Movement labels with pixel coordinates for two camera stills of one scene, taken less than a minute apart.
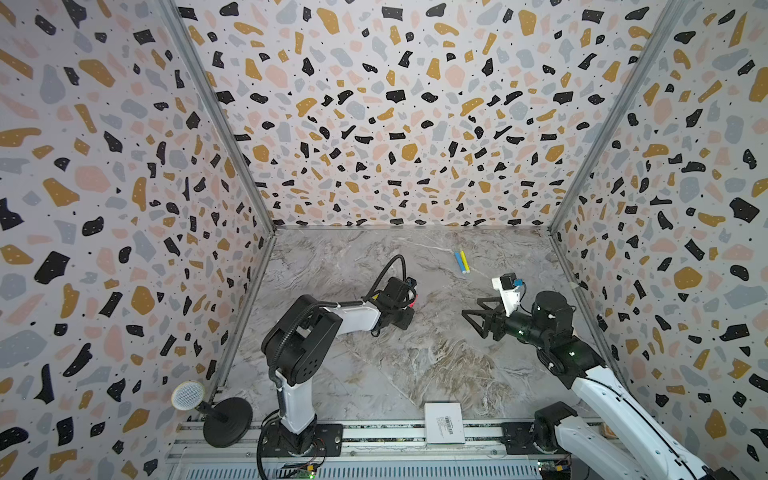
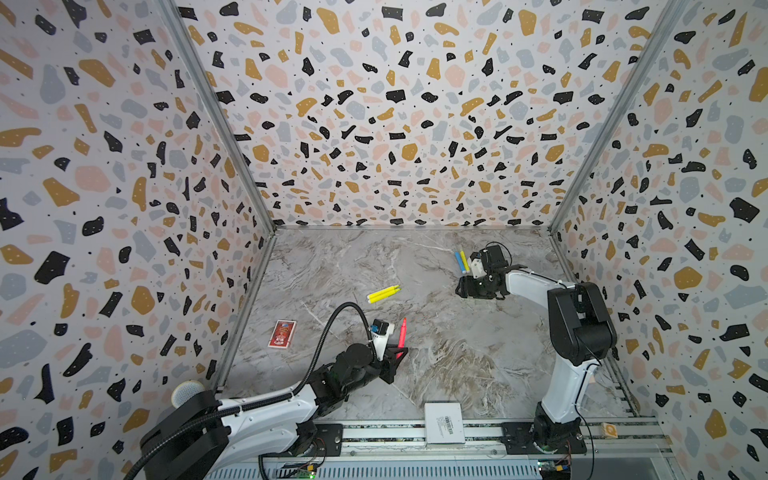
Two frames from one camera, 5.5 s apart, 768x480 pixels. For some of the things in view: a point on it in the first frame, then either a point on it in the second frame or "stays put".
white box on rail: (443, 423) stays put
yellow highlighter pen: (463, 256) stays put
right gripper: (497, 321) -> (475, 280)
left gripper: (407, 313) -> (388, 365)
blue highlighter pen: (460, 262) stays put
